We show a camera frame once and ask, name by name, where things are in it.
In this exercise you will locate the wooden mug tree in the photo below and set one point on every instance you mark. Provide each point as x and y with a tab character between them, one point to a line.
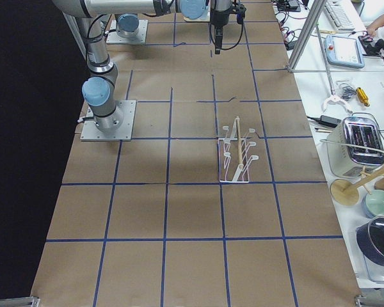
346	193

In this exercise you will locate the white plastic claw tool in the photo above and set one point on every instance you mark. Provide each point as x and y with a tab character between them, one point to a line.
335	100

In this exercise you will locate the dark blue pot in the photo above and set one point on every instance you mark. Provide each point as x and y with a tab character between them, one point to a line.
370	239

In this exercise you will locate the silver toaster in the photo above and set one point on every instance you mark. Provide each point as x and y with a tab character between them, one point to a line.
354	146

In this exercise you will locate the yellow screwdriver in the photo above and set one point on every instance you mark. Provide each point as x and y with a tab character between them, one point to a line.
363	98

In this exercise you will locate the white wire cup rack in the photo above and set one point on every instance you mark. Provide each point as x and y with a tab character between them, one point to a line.
235	158

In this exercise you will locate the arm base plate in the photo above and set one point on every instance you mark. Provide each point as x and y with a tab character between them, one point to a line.
117	126
138	37

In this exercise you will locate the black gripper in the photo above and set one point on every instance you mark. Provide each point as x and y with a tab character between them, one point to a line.
219	16

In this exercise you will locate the white keyboard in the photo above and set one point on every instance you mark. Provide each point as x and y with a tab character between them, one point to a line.
336	14

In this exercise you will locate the person at desk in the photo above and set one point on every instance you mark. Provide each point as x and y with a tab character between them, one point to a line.
382	25

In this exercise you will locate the light green bowl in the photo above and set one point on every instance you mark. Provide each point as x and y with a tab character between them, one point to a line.
373	204

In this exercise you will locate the black power adapter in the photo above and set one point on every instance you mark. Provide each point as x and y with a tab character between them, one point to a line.
326	121

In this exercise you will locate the aluminium frame post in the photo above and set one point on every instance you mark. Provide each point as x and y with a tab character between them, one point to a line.
309	25

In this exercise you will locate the blue teach pendant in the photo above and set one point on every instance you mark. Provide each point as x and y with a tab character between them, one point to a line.
343	51

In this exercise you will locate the clear plastic container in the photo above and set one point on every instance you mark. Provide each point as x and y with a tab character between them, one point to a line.
374	272

